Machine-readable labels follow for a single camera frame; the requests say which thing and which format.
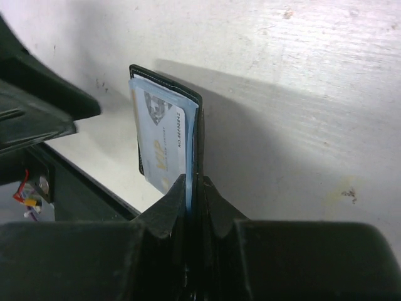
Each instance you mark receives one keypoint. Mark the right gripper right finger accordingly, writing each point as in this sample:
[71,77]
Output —
[294,260]

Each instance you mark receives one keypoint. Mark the light blue VIP card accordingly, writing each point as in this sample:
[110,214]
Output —
[165,122]

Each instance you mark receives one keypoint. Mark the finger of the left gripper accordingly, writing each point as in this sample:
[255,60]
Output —
[36,104]

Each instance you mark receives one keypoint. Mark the black leather card holder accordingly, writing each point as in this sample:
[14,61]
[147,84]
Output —
[136,70]

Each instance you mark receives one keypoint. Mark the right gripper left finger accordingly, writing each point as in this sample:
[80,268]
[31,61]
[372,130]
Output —
[141,259]

